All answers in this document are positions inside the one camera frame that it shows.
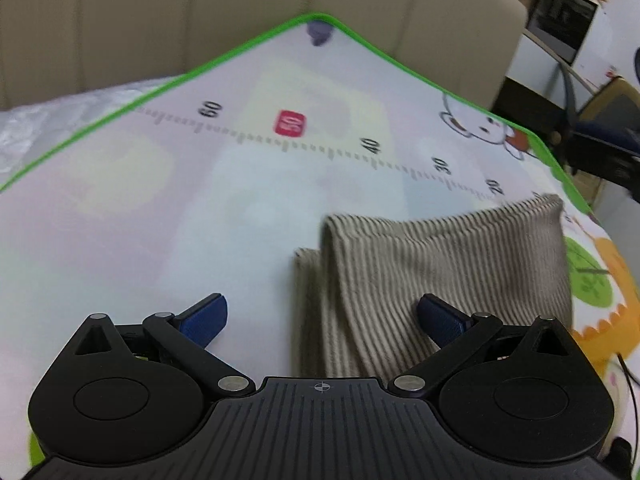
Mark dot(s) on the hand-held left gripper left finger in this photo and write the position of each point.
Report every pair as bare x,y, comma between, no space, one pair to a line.
206,317

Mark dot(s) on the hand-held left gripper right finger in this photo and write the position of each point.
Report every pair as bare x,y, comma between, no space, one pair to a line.
440,322

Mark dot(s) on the beige striped sweater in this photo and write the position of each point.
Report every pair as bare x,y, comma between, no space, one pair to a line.
430,270

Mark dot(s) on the clear plastic sheet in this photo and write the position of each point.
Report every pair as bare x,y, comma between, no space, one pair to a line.
55,120

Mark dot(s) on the office chair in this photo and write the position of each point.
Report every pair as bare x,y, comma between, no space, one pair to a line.
605,135

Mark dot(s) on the white desk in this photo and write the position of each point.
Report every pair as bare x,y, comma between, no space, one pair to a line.
532,67

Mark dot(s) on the beige padded headboard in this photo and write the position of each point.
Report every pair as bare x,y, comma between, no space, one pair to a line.
200,20

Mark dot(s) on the black computer monitor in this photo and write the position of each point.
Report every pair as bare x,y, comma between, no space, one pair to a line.
562,17

